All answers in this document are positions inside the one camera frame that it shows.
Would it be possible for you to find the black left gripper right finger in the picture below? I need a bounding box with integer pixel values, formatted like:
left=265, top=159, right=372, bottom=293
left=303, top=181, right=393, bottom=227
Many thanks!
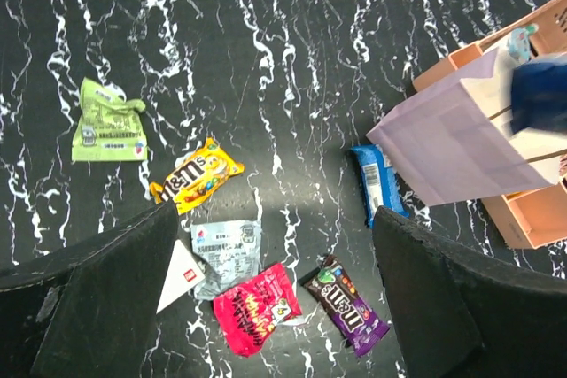
left=373, top=207, right=566, bottom=377

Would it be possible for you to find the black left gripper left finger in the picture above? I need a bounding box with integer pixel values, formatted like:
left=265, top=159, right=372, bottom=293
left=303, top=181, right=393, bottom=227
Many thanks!
left=1, top=203, right=178, bottom=377

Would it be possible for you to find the lilac paper bag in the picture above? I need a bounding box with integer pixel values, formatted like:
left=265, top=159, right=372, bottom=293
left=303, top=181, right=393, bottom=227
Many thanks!
left=365, top=45, right=567, bottom=207

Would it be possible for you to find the green snack packet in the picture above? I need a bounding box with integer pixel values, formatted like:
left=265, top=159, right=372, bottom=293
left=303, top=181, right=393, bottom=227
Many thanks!
left=71, top=78, right=148, bottom=162

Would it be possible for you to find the blue burts chips bag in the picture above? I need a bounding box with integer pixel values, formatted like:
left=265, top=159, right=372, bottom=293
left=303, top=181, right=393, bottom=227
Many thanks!
left=509, top=52, right=567, bottom=134

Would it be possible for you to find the yellow m&m's bag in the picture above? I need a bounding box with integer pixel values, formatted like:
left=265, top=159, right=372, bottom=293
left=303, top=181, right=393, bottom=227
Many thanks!
left=149, top=137, right=245, bottom=215

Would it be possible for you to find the white cardboard box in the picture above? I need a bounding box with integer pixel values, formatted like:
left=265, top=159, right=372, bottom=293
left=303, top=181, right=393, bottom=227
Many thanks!
left=156, top=240, right=205, bottom=313

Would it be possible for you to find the peach plastic desk organizer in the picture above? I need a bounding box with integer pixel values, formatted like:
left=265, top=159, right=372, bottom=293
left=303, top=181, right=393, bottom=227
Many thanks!
left=413, top=0, right=566, bottom=250

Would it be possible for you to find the blue oreo snack pack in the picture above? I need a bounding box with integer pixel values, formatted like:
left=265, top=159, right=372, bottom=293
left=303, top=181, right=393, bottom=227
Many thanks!
left=351, top=144, right=409, bottom=228

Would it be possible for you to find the grey snack packet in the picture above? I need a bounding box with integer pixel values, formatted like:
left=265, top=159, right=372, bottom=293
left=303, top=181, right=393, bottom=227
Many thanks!
left=190, top=220, right=262, bottom=301

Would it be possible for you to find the red himalaya snack packet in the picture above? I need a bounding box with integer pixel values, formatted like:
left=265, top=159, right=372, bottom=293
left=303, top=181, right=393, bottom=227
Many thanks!
left=213, top=263, right=302, bottom=357

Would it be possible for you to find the white blue blister pack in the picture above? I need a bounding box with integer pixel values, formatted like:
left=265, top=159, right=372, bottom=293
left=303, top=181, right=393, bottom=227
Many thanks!
left=506, top=24, right=539, bottom=64

